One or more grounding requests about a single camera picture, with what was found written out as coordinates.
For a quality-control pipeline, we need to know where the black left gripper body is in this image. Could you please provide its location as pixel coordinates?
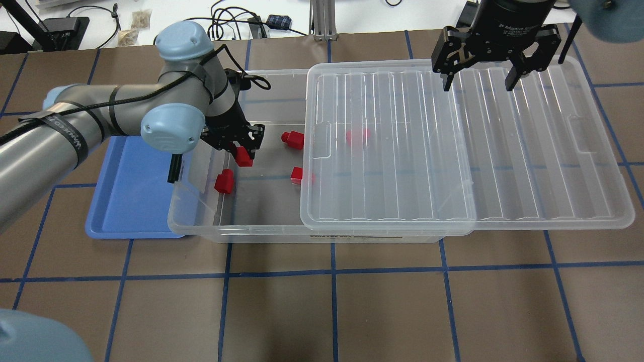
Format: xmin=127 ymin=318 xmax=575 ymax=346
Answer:
xmin=200 ymin=114 xmax=266 ymax=151

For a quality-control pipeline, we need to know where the black box handle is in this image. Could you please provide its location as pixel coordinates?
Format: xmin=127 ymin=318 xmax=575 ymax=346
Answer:
xmin=167 ymin=154 xmax=183 ymax=184

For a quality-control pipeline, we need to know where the black cables bundle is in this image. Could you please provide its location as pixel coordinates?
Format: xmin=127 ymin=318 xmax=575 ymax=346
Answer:
xmin=201 ymin=0 xmax=307 ymax=43

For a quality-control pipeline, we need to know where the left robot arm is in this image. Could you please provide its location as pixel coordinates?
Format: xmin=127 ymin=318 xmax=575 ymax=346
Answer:
xmin=1 ymin=20 xmax=271 ymax=231

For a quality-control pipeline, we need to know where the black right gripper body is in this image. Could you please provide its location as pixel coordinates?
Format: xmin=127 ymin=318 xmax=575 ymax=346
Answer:
xmin=432 ymin=25 xmax=561 ymax=75

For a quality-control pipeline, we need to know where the red block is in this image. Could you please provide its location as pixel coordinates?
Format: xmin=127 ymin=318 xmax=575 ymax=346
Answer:
xmin=214 ymin=169 xmax=235 ymax=195
xmin=345 ymin=128 xmax=371 ymax=147
xmin=280 ymin=131 xmax=304 ymax=150
xmin=234 ymin=146 xmax=254 ymax=167
xmin=290 ymin=167 xmax=316 ymax=186

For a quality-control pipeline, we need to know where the clear plastic storage box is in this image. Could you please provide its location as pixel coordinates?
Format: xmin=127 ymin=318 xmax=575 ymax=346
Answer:
xmin=168 ymin=69 xmax=476 ymax=243

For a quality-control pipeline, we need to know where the aluminium frame post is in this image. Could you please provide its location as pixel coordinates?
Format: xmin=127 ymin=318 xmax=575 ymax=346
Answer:
xmin=309 ymin=0 xmax=338 ymax=41

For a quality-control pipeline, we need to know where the blue plastic tray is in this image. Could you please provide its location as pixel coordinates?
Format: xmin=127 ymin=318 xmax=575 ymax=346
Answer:
xmin=85 ymin=137 xmax=180 ymax=240

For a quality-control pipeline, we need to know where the clear plastic box lid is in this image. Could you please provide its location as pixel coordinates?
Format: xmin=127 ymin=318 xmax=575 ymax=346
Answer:
xmin=300 ymin=58 xmax=635 ymax=236

